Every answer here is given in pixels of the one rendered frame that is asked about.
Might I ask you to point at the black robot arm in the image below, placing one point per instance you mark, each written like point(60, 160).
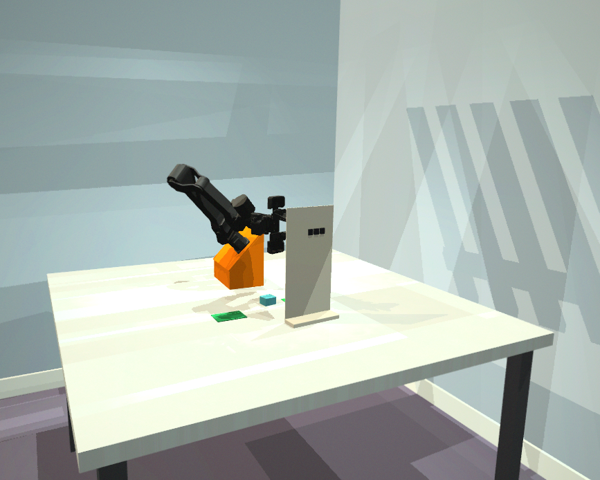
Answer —
point(226, 218)

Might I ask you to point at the teal cube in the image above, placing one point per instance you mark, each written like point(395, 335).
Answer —
point(267, 300)

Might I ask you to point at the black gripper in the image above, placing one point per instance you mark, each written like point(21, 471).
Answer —
point(276, 238)

